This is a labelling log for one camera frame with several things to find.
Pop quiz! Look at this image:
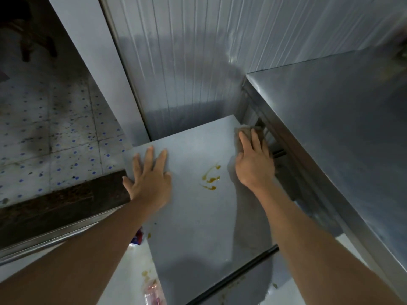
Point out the person's right hand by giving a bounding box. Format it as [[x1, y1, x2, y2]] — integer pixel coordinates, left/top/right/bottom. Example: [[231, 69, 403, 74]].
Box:
[[234, 128, 276, 191]]

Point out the person's left hand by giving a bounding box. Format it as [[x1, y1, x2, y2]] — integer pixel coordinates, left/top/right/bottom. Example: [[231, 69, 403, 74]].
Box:
[[122, 146, 173, 213]]

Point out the brown cleaning cloth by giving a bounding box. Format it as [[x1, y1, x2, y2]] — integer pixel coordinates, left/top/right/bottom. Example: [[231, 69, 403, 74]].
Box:
[[234, 124, 265, 153]]

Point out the small silver fridge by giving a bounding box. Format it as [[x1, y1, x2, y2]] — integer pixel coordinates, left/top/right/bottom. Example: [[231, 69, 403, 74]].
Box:
[[123, 114, 306, 305]]

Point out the blue crushed drink can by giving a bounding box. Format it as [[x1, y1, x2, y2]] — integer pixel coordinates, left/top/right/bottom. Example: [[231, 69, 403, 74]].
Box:
[[128, 227, 146, 250]]

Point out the pink label plastic bottle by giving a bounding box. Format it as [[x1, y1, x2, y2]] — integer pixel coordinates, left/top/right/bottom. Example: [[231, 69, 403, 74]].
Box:
[[143, 279, 166, 305]]

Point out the person's left forearm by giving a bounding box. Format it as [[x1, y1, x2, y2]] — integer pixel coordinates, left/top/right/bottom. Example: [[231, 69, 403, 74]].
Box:
[[0, 200, 159, 305]]

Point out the person's right forearm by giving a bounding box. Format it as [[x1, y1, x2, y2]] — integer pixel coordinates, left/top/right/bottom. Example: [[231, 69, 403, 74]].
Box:
[[251, 180, 404, 305]]

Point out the stainless steel table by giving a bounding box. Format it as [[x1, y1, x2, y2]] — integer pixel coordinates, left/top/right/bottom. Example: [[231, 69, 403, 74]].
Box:
[[243, 44, 407, 302]]

